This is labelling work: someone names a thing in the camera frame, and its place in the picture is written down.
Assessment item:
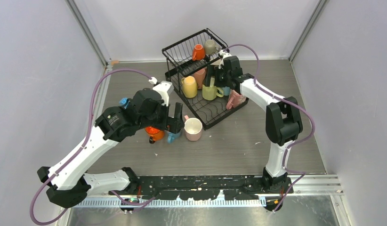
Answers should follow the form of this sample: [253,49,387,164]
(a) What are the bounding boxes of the light pink faceted mug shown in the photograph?
[183,115,203,141]

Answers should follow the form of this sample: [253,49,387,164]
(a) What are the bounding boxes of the black wire dish rack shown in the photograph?
[162,28,249,130]

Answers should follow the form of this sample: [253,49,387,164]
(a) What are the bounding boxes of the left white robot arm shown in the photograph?
[37,88,184,208]

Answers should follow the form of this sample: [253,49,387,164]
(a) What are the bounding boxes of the salmon pink mug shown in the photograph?
[193,68,206,89]

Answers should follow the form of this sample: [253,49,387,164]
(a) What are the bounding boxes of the large orange mug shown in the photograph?
[145,127,165,144]

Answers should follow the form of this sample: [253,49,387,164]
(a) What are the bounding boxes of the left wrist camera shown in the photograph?
[148,77,174,106]

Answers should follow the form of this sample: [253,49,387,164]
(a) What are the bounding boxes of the light blue faceted mug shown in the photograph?
[221,87,231,96]

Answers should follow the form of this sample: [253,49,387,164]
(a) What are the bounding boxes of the beige grey cup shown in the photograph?
[203,39,219,56]

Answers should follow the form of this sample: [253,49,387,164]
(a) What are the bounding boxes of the pink patterned mug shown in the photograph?
[226,90,247,110]

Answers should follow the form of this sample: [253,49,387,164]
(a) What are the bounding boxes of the yellow-green faceted mug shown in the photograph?
[202,77,224,101]

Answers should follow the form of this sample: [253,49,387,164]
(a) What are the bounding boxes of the small orange cup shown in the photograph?
[192,44,206,61]

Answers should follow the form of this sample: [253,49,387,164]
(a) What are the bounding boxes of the small blue toy block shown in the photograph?
[119,97,130,109]

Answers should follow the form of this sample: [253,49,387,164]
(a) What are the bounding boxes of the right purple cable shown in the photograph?
[226,43,316,213]

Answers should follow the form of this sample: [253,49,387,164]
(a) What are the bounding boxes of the yellow mug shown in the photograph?
[181,76,197,98]

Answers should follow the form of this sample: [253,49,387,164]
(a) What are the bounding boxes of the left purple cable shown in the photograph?
[29,68,158,226]

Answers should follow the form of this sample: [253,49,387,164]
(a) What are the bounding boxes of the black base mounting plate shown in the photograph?
[117,175,293,201]

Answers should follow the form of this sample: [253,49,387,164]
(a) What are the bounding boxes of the purple cable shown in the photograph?
[29,68,158,226]
[226,43,316,213]

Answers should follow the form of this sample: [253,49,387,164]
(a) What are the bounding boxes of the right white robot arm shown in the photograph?
[207,51,303,193]

